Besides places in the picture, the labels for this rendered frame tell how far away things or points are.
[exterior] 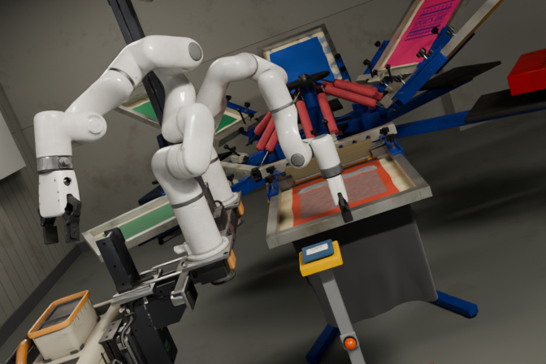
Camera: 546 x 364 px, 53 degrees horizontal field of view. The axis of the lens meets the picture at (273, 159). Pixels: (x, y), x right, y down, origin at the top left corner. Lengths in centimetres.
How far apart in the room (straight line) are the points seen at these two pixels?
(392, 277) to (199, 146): 99
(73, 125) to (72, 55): 517
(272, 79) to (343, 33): 439
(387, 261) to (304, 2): 437
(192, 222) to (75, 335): 64
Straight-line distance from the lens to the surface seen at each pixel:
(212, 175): 191
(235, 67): 176
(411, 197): 189
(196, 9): 614
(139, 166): 645
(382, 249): 204
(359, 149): 244
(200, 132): 143
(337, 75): 401
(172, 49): 145
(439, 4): 391
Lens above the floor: 164
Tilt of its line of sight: 12 degrees down
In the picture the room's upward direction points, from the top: 20 degrees counter-clockwise
